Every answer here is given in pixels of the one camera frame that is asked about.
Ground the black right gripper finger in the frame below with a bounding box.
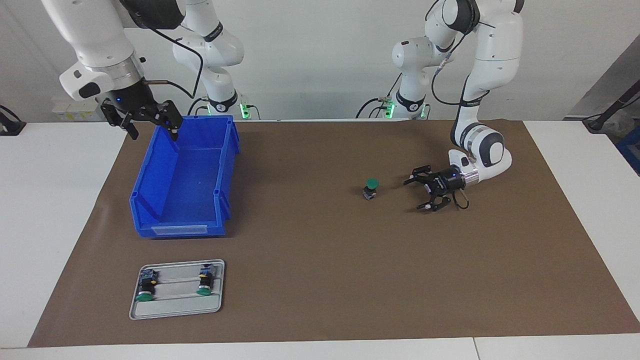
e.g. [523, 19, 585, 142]
[152, 100, 183, 142]
[101, 104, 140, 141]

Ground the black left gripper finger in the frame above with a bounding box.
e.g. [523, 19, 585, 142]
[404, 165, 436, 185]
[417, 192, 451, 212]

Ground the green push button yellow block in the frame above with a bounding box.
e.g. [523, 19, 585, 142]
[196, 264, 217, 296]

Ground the green push button grey block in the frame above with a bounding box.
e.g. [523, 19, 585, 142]
[135, 269, 160, 303]

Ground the white background box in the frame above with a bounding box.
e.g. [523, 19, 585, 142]
[51, 96, 107, 122]

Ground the blue plastic storage bin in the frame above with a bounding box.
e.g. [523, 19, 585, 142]
[129, 115, 241, 239]

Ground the brown table mat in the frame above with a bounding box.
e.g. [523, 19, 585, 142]
[27, 119, 640, 348]

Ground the black stand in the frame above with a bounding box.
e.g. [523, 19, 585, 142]
[582, 80, 640, 133]

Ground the blue crate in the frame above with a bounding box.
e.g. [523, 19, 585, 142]
[616, 125, 640, 177]

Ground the silver metal tray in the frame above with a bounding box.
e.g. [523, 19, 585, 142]
[129, 259, 226, 321]

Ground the black arm base cable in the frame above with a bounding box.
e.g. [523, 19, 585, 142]
[187, 96, 210, 117]
[355, 75, 402, 119]

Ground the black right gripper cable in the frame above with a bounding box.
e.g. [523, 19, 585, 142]
[117, 0, 206, 101]

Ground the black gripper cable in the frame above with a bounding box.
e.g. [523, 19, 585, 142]
[431, 30, 493, 210]
[117, 0, 206, 101]

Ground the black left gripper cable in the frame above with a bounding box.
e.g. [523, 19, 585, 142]
[431, 30, 493, 210]

